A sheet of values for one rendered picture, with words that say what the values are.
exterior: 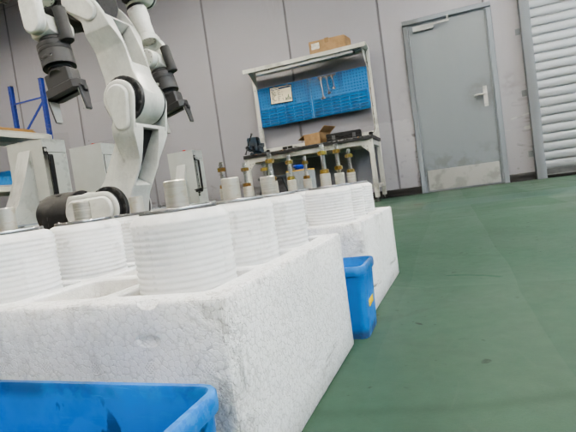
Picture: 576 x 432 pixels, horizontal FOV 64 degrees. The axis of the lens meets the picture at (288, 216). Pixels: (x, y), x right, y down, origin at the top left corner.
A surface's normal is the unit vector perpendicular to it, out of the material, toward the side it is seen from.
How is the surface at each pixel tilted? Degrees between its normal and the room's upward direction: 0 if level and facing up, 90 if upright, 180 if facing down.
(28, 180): 90
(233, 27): 90
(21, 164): 69
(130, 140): 115
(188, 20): 90
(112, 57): 90
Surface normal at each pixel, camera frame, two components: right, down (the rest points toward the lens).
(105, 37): -0.20, 0.50
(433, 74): -0.32, 0.10
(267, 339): 0.93, -0.11
